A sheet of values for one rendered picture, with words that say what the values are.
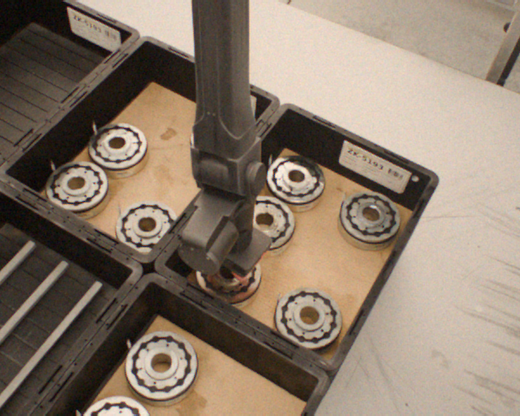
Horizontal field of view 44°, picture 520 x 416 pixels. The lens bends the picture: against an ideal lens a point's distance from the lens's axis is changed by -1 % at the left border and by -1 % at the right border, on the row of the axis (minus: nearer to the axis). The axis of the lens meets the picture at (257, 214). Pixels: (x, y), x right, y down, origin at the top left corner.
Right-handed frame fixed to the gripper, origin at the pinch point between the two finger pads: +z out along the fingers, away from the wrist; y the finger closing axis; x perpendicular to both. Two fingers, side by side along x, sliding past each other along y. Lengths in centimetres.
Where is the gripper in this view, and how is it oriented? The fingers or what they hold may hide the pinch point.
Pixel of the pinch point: (230, 267)
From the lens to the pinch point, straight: 99.8
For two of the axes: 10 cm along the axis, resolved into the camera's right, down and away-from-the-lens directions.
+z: -0.7, 5.6, 8.3
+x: 5.7, -6.6, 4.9
